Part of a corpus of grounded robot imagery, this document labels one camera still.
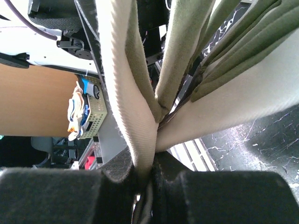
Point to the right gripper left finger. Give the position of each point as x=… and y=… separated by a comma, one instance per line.
x=57, y=196

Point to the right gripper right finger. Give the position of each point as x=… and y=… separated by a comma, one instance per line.
x=182, y=196

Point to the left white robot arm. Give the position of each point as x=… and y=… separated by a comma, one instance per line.
x=48, y=33

